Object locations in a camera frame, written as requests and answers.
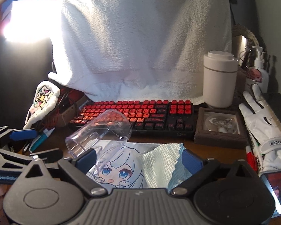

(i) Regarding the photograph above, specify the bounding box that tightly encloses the white pump lotion bottle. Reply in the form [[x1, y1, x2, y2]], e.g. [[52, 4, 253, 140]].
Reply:
[[245, 46, 269, 93]]

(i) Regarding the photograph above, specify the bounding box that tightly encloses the white terry towel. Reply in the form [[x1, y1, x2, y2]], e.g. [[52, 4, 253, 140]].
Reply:
[[48, 0, 231, 105]]

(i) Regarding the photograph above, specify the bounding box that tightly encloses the clear plastic measuring cup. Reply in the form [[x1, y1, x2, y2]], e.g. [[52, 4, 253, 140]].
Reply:
[[65, 110, 132, 170]]

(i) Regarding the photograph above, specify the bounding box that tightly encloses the red black keyboard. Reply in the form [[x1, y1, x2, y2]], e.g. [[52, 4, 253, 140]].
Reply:
[[69, 100, 196, 139]]

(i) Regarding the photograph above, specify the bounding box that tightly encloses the smartphone with lit screen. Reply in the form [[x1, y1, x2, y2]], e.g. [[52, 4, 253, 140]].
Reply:
[[259, 170, 281, 218]]

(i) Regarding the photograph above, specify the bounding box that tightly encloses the teal white pen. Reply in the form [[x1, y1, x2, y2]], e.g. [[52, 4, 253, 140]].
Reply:
[[28, 128, 55, 153]]

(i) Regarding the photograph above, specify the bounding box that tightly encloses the dark framed picture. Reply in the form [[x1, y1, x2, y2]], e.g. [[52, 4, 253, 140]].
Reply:
[[194, 107, 248, 149]]

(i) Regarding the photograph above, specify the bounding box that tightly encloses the white cylindrical humidifier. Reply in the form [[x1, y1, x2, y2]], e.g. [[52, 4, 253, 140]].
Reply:
[[203, 50, 238, 108]]

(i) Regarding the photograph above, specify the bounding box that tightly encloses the bright white lamp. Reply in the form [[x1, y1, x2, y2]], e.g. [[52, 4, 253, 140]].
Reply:
[[3, 0, 59, 44]]

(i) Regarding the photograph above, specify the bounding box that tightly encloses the white glove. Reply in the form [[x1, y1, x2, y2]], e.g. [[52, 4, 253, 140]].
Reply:
[[238, 84, 281, 172]]

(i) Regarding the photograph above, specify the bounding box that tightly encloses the anime character desk mat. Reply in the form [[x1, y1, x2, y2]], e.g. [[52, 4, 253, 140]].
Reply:
[[86, 142, 161, 191]]

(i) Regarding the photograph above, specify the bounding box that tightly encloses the teal quilted cleaning cloth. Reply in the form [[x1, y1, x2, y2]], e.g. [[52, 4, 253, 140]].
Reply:
[[140, 143, 192, 191]]

